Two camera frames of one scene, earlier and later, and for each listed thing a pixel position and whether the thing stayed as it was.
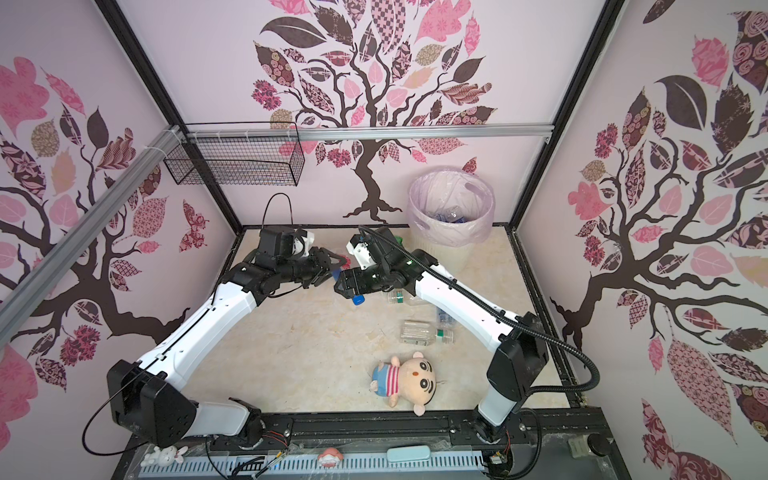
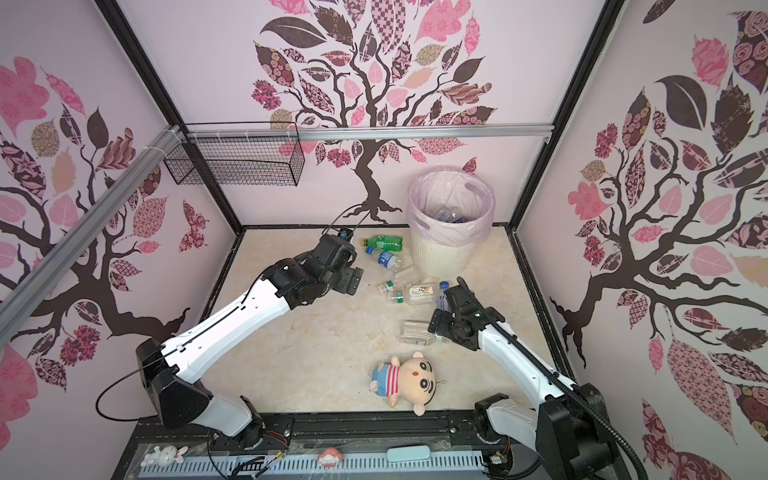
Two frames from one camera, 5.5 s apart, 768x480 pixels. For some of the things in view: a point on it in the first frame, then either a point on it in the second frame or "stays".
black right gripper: (348, 276) -> (444, 315)
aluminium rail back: (358, 132) stays
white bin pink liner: (450, 212) stays
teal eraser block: (408, 453) stays
